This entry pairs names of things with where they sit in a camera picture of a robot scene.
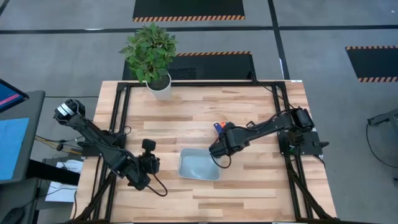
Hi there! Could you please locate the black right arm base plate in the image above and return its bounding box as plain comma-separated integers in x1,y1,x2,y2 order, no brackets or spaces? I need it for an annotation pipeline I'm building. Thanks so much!
278,130,330,156

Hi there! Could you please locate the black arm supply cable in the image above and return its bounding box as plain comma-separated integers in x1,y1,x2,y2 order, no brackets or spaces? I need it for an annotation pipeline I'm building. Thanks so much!
262,85,296,110

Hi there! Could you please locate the grey plastic basket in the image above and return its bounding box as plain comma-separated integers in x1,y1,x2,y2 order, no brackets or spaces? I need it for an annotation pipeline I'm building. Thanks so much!
178,147,221,182

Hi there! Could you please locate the grey desk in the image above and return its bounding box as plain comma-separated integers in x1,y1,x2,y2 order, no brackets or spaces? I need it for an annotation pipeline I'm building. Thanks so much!
0,90,46,185

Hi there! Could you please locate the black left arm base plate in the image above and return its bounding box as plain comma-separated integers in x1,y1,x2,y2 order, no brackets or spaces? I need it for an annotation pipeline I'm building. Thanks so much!
77,133,127,157

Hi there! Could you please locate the black aluminium table frame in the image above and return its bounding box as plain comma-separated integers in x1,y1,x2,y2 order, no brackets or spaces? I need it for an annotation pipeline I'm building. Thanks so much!
70,81,341,224

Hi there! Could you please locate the blue paper sheet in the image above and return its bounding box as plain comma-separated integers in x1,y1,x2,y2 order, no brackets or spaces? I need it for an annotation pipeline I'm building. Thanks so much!
0,117,30,181

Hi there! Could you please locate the black hazard-striped floor mat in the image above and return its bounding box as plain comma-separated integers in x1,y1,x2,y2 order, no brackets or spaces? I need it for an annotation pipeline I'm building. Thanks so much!
345,45,398,83
122,51,257,81
132,0,246,22

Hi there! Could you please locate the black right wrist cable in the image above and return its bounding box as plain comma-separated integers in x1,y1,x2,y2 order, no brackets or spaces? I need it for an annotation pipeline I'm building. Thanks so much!
210,154,233,170

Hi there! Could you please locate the white plant pot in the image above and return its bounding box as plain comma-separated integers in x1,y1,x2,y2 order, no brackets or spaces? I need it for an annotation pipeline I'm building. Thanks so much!
145,73,172,102

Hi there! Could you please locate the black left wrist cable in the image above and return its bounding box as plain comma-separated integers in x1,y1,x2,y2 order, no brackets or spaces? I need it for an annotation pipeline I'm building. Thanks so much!
146,172,169,197

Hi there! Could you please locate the green leafy plant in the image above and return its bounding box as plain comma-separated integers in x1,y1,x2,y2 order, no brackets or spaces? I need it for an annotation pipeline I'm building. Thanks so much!
119,22,178,84

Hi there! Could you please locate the black desk foot bar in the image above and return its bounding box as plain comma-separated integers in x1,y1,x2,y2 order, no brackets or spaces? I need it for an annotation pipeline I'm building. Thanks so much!
26,159,80,186

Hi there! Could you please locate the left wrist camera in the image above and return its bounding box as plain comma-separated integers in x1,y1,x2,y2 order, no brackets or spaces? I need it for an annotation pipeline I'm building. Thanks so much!
141,138,157,156

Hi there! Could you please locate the white paper sheet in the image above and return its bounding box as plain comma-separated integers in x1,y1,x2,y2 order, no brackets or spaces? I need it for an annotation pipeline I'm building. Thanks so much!
45,159,83,203

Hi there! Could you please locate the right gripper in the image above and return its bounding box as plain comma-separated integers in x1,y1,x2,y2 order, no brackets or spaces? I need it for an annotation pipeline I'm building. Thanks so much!
208,124,249,158

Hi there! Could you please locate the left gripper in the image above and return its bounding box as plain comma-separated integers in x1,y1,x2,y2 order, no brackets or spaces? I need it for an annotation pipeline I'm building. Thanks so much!
126,154,161,192

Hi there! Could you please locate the computer monitor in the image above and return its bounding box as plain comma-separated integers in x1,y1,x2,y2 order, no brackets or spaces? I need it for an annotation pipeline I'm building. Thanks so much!
0,78,30,113

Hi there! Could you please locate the bundle of coloured cables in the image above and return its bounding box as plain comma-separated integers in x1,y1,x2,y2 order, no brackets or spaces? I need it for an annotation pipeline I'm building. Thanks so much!
34,134,83,156

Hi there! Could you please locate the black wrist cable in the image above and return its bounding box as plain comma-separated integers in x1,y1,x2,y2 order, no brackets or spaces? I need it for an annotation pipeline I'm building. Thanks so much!
210,154,233,170
146,172,169,197

